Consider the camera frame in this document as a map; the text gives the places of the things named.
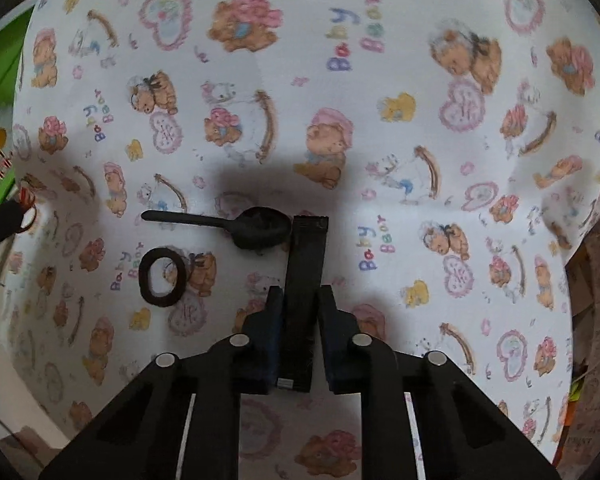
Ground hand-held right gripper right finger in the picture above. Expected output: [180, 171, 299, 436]
[317, 284, 562, 480]

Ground black plastic spoon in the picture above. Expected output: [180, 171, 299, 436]
[141, 206, 294, 250]

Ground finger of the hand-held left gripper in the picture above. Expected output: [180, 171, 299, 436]
[0, 202, 28, 257]

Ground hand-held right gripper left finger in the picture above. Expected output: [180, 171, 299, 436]
[37, 285, 286, 480]

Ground bear print tablecloth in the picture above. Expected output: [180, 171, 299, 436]
[0, 0, 600, 480]

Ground black packet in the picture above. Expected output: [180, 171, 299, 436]
[275, 214, 329, 394]

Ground black hair tie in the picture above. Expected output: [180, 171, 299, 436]
[137, 247, 187, 308]

